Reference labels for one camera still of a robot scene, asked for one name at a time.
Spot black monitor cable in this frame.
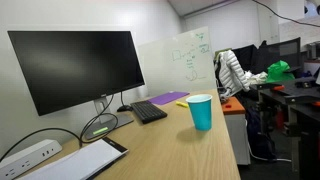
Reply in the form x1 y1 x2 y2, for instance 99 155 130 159
0 94 120 163

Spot white puffer jacket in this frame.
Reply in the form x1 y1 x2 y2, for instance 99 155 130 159
215 49 251 100

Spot green bag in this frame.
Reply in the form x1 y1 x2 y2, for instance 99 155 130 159
265 59 296 84

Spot black workbench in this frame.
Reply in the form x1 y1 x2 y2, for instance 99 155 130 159
257 76 320 180

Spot blue plastic cup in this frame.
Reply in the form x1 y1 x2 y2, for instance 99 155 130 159
185 93 214 132

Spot black computer mouse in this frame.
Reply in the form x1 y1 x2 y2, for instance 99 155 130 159
116 104 134 113

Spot white power strip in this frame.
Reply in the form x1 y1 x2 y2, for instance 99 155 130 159
0 139 63 180

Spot white floor cable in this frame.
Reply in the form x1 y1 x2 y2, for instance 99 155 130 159
247 142 293 164

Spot orange and black clamp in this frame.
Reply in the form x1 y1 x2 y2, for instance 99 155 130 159
269 85 286 92

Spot purple mat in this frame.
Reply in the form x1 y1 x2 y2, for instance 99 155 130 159
147 91 190 106

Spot black computer monitor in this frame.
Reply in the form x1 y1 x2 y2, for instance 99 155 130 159
7 30 146 117

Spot whiteboard with green writing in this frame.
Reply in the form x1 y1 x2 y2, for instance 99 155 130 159
137 26 218 98

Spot black keyboard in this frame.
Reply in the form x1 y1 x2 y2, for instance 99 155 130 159
129 100 169 125

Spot silver monitor stand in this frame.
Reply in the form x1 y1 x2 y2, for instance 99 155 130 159
84 97 135 141

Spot black mesh office chair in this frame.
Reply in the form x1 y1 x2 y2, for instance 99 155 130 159
249 37 303 76

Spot black overhead cable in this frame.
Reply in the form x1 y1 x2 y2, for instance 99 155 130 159
251 0 320 29

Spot white cabinet with orange top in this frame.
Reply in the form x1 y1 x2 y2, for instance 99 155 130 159
221 96 252 166

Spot dark backpack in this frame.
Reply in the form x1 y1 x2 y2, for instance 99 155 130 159
245 106 278 162

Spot white crumpled cloth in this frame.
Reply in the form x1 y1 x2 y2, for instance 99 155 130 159
244 70 269 86

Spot yellow marker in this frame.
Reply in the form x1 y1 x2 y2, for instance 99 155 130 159
175 100 190 109

